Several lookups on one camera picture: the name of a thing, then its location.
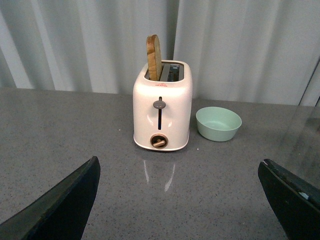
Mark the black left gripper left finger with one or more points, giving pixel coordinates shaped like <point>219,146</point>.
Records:
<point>62,212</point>

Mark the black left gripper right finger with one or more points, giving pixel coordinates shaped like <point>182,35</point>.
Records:
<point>295,202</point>

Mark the toast slice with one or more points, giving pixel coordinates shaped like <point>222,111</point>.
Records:
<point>154,58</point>

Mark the green bowl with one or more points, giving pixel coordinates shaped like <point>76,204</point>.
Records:
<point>217,124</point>

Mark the white toaster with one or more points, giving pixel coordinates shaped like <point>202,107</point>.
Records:
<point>162,109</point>

